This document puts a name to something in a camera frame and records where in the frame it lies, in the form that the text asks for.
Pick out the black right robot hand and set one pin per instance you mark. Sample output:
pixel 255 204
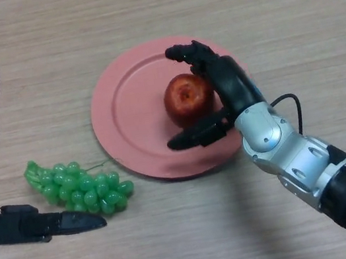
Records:
pixel 236 88

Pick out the red apple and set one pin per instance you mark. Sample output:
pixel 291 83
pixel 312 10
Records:
pixel 188 100

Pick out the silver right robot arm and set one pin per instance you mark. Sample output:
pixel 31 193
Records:
pixel 298 154

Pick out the pink round plate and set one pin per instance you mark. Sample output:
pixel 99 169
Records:
pixel 132 126

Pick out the green grape bunch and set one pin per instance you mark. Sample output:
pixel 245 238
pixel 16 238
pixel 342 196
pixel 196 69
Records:
pixel 76 190

